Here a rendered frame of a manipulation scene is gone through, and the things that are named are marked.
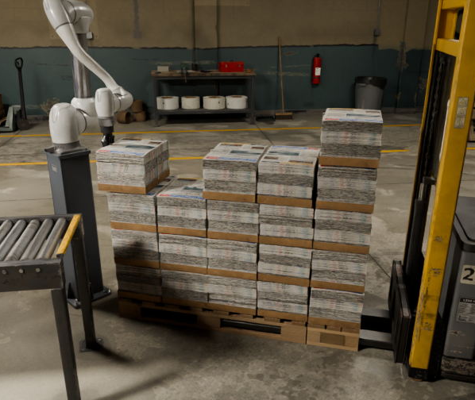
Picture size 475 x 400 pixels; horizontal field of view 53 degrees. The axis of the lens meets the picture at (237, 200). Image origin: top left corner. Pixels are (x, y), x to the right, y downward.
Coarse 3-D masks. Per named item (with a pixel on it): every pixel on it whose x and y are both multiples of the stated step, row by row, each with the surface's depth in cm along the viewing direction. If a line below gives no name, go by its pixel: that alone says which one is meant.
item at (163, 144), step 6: (126, 138) 289; (132, 138) 289; (138, 138) 290; (144, 138) 290; (150, 144) 276; (156, 144) 276; (162, 144) 280; (162, 150) 282; (162, 156) 282; (168, 156) 292; (162, 162) 283; (168, 162) 294; (162, 168) 286
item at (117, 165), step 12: (96, 156) 261; (108, 156) 260; (120, 156) 258; (132, 156) 256; (144, 156) 255; (108, 168) 263; (120, 168) 261; (132, 168) 260; (144, 168) 258; (108, 180) 266; (120, 180) 264; (132, 180) 262; (144, 180) 260
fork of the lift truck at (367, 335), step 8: (232, 312) 290; (224, 320) 283; (232, 320) 282; (280, 320) 282; (288, 320) 283; (248, 328) 281; (256, 328) 280; (264, 328) 278; (272, 328) 277; (280, 328) 276; (360, 336) 268; (368, 336) 268; (376, 336) 268; (384, 336) 268; (368, 344) 266; (376, 344) 265; (384, 344) 264; (392, 344) 263
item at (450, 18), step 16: (448, 16) 250; (448, 32) 252; (432, 48) 255; (432, 64) 256; (432, 80) 257; (432, 96) 263; (432, 112) 260; (432, 128) 269; (432, 144) 267; (416, 160) 278; (416, 176) 277; (416, 192) 279; (416, 272) 293
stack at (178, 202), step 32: (160, 192) 269; (192, 192) 268; (160, 224) 268; (192, 224) 264; (224, 224) 260; (256, 224) 255; (288, 224) 251; (128, 256) 281; (160, 256) 280; (192, 256) 271; (224, 256) 266; (256, 256) 262; (288, 256) 258; (128, 288) 290; (160, 288) 284; (192, 288) 279; (224, 288) 273; (256, 288) 269; (288, 288) 264; (160, 320) 291; (256, 320) 275
